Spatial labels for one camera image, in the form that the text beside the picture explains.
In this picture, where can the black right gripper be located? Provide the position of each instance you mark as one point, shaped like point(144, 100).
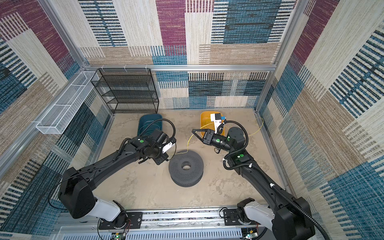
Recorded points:
point(207, 138)

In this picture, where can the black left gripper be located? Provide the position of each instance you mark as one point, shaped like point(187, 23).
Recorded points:
point(163, 158)

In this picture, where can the yellow plastic bin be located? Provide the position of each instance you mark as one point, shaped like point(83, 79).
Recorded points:
point(205, 119)

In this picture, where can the grey perforated cable spool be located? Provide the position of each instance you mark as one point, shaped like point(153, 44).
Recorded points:
point(186, 170)

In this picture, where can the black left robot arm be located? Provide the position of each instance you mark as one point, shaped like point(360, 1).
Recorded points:
point(76, 187)

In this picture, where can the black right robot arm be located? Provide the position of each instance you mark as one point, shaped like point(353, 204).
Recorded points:
point(289, 218)

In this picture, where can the teal plastic bin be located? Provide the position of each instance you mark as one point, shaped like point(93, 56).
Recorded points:
point(145, 121)

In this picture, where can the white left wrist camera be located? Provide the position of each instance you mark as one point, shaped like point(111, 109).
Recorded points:
point(167, 147)

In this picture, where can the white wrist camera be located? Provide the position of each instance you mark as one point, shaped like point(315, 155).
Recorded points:
point(219, 122)
point(167, 147)

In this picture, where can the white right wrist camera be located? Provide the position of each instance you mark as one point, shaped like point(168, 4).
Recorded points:
point(219, 122)

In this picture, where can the black wire mesh shelf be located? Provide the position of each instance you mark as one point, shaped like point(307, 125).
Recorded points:
point(127, 91)

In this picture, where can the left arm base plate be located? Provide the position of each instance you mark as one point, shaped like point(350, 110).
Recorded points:
point(132, 220)

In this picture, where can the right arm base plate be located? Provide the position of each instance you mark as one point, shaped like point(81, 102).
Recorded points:
point(235, 217)

